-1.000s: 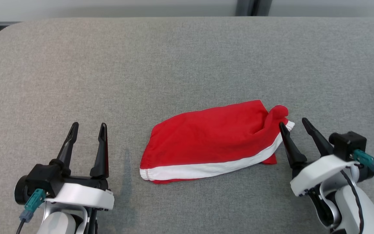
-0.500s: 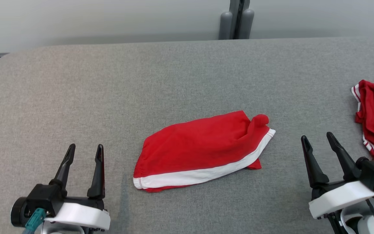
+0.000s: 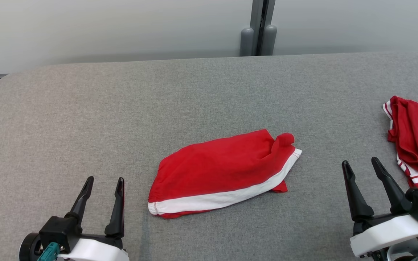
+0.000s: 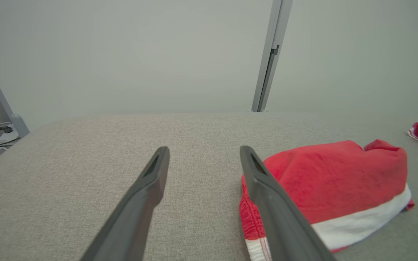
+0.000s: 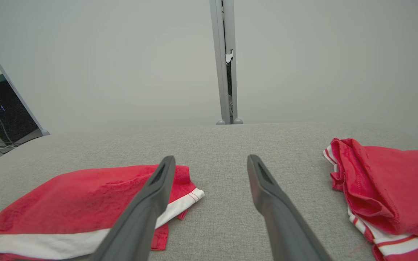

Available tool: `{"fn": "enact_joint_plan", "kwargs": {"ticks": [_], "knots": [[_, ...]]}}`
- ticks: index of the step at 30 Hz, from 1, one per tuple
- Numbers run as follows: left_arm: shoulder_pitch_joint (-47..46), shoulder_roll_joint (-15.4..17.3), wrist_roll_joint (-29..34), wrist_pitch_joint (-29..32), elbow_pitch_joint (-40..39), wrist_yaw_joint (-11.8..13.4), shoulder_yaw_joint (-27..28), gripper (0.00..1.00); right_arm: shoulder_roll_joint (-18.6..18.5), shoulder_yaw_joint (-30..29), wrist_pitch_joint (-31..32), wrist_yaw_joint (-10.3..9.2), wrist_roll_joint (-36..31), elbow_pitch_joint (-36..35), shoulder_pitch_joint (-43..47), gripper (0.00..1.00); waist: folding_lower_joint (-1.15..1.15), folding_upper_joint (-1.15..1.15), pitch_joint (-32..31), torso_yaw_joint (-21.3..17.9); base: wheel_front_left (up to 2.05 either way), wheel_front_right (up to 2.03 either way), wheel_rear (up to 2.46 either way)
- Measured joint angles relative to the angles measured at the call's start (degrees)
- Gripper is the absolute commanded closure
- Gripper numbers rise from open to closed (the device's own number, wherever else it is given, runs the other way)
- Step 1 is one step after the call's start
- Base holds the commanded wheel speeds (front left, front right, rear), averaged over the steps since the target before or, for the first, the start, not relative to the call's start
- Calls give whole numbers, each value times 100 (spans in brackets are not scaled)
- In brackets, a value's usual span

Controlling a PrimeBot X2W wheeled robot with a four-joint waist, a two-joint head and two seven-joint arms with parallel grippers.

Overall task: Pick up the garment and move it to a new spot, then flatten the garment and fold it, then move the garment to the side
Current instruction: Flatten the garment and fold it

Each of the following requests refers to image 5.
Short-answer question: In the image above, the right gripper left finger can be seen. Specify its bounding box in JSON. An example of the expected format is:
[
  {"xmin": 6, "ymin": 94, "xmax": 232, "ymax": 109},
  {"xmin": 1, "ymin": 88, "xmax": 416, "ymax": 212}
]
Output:
[{"xmin": 87, "ymin": 156, "xmax": 176, "ymax": 261}]

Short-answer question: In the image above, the grey partition end post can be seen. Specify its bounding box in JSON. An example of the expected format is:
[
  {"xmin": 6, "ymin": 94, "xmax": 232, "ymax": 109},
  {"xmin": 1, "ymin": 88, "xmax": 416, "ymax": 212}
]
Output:
[{"xmin": 0, "ymin": 27, "xmax": 46, "ymax": 133}]

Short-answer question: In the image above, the red jersey number 23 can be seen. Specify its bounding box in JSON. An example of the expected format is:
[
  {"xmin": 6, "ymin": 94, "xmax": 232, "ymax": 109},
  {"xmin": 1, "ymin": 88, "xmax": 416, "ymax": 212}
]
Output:
[{"xmin": 323, "ymin": 138, "xmax": 418, "ymax": 261}]

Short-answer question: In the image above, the grey partition joint post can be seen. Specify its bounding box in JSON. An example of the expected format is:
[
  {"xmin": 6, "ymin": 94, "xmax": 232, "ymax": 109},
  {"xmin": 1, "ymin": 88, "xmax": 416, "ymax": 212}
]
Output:
[{"xmin": 209, "ymin": 0, "xmax": 238, "ymax": 125}]

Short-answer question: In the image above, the black cabinet box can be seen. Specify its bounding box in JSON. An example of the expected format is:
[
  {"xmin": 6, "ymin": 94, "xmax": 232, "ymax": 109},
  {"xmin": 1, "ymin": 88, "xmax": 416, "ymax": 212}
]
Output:
[{"xmin": 0, "ymin": 80, "xmax": 40, "ymax": 146}]

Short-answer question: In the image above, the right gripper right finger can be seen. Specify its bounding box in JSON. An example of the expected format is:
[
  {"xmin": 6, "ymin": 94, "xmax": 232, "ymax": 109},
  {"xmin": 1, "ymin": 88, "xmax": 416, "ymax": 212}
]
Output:
[{"xmin": 247, "ymin": 154, "xmax": 335, "ymax": 261}]

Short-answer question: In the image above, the red shorts white stripe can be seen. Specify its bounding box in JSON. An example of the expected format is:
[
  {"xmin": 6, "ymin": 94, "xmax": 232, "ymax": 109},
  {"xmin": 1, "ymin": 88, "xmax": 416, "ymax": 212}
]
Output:
[{"xmin": 0, "ymin": 165, "xmax": 205, "ymax": 261}]

